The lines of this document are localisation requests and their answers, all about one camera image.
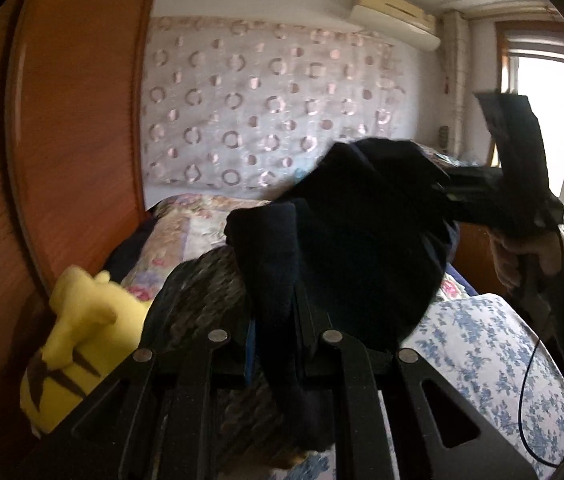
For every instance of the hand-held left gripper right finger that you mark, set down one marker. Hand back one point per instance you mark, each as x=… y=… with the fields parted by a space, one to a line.
x=312 y=340

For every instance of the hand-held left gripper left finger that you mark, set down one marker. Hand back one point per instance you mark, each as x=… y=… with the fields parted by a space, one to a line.
x=249 y=360

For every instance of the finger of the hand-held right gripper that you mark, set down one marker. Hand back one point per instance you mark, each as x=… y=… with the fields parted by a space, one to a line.
x=472 y=190

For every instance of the navy printed T-shirt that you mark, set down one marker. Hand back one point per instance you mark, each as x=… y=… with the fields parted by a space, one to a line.
x=362 y=240

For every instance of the person's right hand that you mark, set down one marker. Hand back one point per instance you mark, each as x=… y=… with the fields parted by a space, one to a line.
x=507 y=260

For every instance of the small dark hanging object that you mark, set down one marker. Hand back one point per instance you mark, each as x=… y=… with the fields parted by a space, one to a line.
x=445 y=137

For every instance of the low wooden cabinet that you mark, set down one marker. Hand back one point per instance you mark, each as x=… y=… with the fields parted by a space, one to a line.
x=472 y=255

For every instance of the dark circle-patterned cloth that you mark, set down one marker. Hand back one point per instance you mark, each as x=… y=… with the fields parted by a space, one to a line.
x=196 y=290

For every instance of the pale patterned curtain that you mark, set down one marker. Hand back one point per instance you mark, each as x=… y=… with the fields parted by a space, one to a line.
x=454 y=75

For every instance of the floral quilt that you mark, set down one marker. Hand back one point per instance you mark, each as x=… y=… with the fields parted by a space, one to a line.
x=186 y=230

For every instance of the blue floral bed sheet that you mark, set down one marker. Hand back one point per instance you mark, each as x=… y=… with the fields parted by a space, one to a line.
x=472 y=350

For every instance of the yellow plush toy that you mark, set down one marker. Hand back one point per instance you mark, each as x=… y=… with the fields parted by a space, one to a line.
x=86 y=320

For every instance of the wooden slatted wardrobe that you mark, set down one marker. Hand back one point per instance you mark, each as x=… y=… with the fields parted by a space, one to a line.
x=76 y=135

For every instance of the cream wall air conditioner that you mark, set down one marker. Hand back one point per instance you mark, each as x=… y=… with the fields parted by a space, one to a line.
x=387 y=15

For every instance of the circle-patterned wall cloth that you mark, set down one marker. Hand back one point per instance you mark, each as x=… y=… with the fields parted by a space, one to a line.
x=242 y=100

